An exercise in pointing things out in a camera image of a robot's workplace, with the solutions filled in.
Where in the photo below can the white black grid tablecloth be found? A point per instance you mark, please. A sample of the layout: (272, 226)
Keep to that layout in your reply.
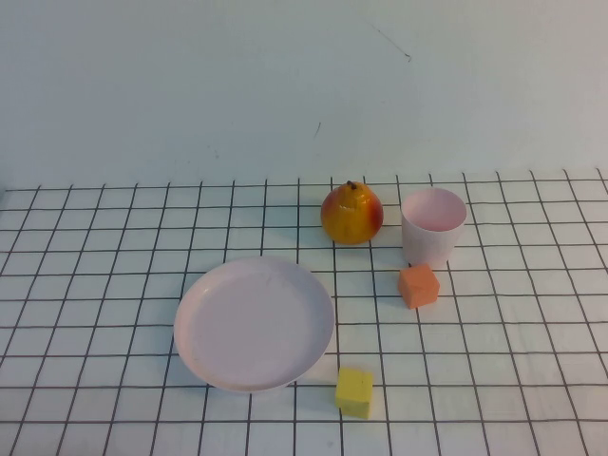
(95, 285)

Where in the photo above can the pink plastic cup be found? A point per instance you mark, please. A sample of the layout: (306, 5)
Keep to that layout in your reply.
(430, 242)

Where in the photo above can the pink round plate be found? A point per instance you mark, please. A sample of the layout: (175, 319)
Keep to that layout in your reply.
(252, 328)

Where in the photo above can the orange foam cube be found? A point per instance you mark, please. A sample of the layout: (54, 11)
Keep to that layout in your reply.
(418, 287)

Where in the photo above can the yellow red toy pear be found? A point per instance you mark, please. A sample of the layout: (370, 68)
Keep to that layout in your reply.
(349, 223)

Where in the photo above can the yellow foam cube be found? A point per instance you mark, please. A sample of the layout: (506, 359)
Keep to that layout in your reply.
(354, 392)

